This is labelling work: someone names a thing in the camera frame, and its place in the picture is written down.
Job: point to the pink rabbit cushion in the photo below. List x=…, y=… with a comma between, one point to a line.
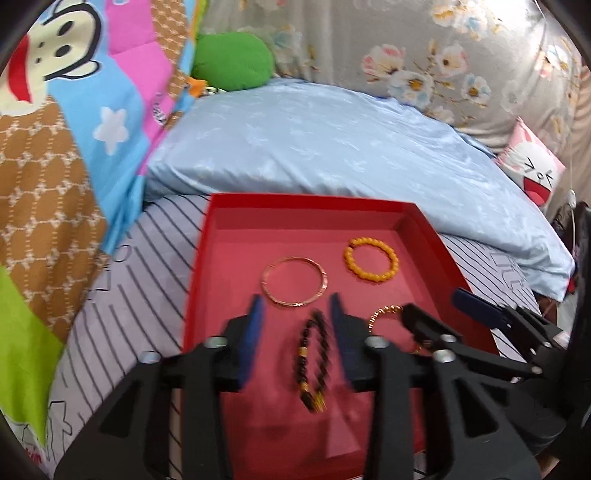
x=531, y=166

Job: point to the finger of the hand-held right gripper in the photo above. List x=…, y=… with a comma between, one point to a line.
x=418, y=323
x=475, y=307

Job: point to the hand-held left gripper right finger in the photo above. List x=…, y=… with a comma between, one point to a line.
x=344, y=348

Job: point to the cartoon monkey quilt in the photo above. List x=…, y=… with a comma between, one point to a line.
x=69, y=184

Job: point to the thin gold bangle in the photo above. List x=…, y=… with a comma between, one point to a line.
x=320, y=293

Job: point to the green plush pillow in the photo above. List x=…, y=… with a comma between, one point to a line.
x=231, y=60

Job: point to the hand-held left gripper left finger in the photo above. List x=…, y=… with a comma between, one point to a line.
x=253, y=344

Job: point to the red cardboard box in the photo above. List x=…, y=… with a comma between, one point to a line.
x=249, y=249

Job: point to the floral grey pillow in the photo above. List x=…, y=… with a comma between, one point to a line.
x=369, y=37

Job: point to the light blue pillow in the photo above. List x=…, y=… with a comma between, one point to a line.
x=323, y=147

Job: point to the lilac striped bedsheet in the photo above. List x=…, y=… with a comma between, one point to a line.
x=138, y=277

